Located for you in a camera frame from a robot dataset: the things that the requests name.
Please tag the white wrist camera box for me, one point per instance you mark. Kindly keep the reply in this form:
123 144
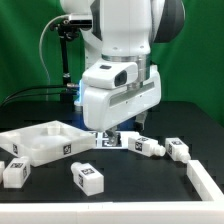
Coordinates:
112 75

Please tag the white marker tag sheet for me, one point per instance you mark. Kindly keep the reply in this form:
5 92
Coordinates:
102 139

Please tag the black camera stand pole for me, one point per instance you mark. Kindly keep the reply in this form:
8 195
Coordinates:
66 33

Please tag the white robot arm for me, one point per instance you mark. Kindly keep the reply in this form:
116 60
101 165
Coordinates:
125 30

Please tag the grey camera on stand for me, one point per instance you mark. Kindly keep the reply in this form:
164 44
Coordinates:
81 20

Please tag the white L-shaped wall fixture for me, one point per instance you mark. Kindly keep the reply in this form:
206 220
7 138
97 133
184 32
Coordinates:
208 210

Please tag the white square table top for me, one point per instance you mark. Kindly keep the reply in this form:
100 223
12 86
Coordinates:
47 142

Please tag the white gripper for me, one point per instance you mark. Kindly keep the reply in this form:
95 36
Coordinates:
104 109

